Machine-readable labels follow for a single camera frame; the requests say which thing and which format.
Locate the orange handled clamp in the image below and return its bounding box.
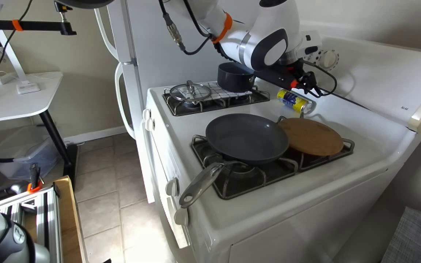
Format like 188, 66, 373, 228
26, 163, 47, 195

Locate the clear plastic storage bin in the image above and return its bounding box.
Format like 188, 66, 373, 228
0, 129, 61, 182

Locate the black bar with orange tape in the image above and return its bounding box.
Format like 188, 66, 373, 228
0, 18, 77, 41

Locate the dark blue saucepan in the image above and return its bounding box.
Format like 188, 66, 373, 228
216, 62, 276, 95

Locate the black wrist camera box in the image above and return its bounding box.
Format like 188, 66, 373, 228
256, 65, 301, 91

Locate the white gas stove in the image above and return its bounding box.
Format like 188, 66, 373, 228
142, 34, 421, 263

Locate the white stove burner knob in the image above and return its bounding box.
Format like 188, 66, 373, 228
142, 109, 155, 133
172, 207, 190, 227
165, 177, 183, 201

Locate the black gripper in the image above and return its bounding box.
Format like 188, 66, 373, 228
291, 57, 320, 98

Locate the small white box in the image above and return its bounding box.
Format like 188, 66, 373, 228
16, 79, 41, 95

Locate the white refrigerator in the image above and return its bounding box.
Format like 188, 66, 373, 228
90, 0, 231, 207

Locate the wooden board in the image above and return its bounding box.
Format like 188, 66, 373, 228
54, 176, 88, 263

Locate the white table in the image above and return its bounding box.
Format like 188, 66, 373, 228
0, 72, 77, 188

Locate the white stove timer knob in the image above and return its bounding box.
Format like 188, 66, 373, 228
317, 49, 340, 71

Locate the white stand pole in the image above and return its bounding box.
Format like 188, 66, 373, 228
0, 28, 26, 79

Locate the yellow and blue can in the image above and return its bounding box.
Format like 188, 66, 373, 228
273, 87, 316, 117

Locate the dark grey frying pan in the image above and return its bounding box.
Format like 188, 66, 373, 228
178, 113, 291, 211

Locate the black camera cable orange plug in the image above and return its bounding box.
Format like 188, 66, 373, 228
158, 0, 339, 100

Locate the white checked dish towel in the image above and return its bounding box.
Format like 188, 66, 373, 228
197, 79, 256, 103

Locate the black cast iron burner grate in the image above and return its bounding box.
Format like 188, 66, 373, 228
188, 116, 357, 202
161, 79, 273, 117

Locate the black mount clamp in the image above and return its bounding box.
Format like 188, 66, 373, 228
55, 3, 74, 15

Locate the glass pot lid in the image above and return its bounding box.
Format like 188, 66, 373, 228
168, 79, 213, 106

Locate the grey woven mat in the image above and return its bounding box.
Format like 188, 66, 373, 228
380, 207, 421, 263

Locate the aluminium profile frame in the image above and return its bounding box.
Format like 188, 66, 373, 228
0, 188, 63, 263

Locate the round brown cork trivet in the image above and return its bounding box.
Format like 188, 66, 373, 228
276, 117, 346, 158

